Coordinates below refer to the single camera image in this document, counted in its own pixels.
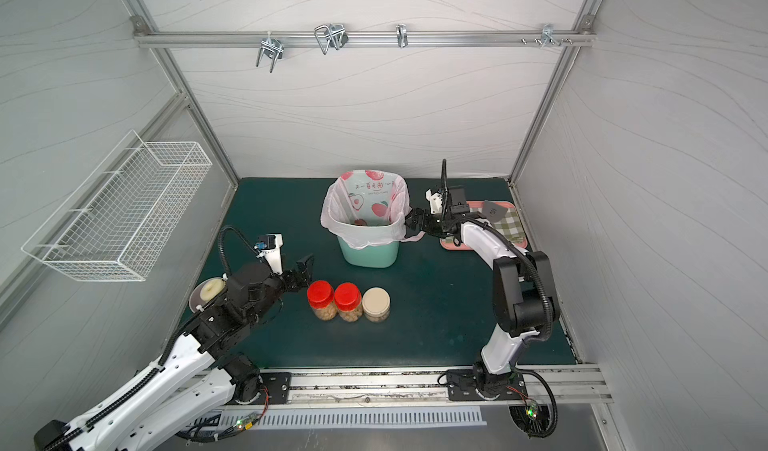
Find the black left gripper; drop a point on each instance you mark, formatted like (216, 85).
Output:
(291, 277)

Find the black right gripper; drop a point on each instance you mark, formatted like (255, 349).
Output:
(425, 221)

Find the beige jar lid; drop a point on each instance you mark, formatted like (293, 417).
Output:
(375, 294)

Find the glass peanut jar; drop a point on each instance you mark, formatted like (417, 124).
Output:
(377, 312)

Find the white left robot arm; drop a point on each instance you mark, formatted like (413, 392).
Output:
(194, 374)

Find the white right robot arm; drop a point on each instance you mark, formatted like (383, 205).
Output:
(523, 293)

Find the red lid peanut jar left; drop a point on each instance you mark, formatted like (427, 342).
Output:
(320, 295)

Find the mint green trash bin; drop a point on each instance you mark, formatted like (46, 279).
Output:
(375, 257)

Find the pink white plastic bin bag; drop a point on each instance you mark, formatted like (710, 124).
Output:
(367, 208)

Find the green white checkered cloth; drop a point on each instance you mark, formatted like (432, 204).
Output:
(510, 223)

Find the pink plastic tray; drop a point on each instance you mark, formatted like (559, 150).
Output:
(522, 235)

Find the cream round buns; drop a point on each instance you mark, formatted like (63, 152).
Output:
(211, 288)

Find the grey bowl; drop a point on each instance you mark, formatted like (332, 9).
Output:
(194, 302)

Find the metal hook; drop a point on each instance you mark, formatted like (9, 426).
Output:
(271, 50)
(547, 38)
(401, 36)
(331, 36)

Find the aluminium crossbar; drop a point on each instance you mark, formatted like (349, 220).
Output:
(357, 39)

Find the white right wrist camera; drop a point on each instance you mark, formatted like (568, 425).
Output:
(436, 200)

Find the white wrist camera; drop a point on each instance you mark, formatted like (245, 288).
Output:
(436, 200)
(268, 249)

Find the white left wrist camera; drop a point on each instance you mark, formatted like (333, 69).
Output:
(268, 249)

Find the steel spatula wooden handle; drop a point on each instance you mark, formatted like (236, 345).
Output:
(494, 211)

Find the white slotted cable duct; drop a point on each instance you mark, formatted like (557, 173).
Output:
(373, 418)

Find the white wire basket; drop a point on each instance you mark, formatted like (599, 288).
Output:
(115, 224)

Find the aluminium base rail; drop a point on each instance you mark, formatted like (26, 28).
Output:
(414, 386)

